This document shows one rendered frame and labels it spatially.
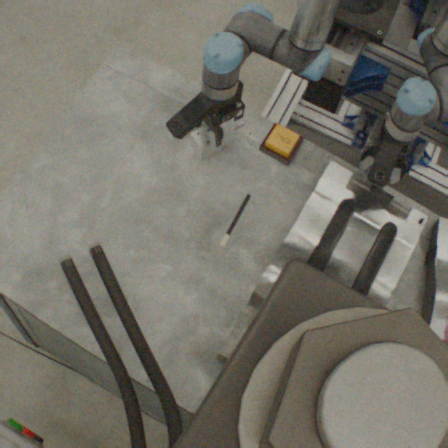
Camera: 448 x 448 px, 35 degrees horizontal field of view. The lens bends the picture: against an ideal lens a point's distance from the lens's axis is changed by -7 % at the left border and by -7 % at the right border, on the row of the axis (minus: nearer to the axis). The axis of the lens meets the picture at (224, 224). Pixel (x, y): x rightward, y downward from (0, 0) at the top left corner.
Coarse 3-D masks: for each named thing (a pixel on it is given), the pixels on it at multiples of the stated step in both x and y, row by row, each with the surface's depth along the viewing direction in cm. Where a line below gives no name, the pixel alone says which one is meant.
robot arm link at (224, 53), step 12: (216, 36) 139; (228, 36) 139; (204, 48) 140; (216, 48) 138; (228, 48) 138; (240, 48) 138; (204, 60) 141; (216, 60) 138; (228, 60) 138; (240, 60) 140; (204, 72) 144; (216, 72) 141; (228, 72) 141; (216, 84) 145; (228, 84) 145
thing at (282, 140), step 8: (280, 128) 174; (272, 136) 173; (280, 136) 173; (288, 136) 173; (296, 136) 173; (272, 144) 172; (280, 144) 172; (288, 144) 172; (280, 152) 173; (288, 152) 171
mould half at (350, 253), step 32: (320, 192) 162; (384, 192) 163; (320, 224) 160; (352, 224) 160; (416, 224) 161; (288, 256) 154; (352, 256) 157; (256, 288) 148; (384, 288) 155; (224, 352) 150
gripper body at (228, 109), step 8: (240, 88) 154; (232, 96) 152; (240, 96) 157; (224, 104) 157; (232, 104) 158; (216, 112) 157; (224, 112) 157; (232, 112) 158; (208, 120) 159; (216, 120) 157; (224, 120) 162
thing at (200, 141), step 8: (200, 128) 170; (232, 128) 173; (192, 136) 169; (200, 136) 169; (208, 136) 169; (192, 144) 173; (200, 144) 169; (208, 144) 169; (200, 152) 170; (208, 152) 172
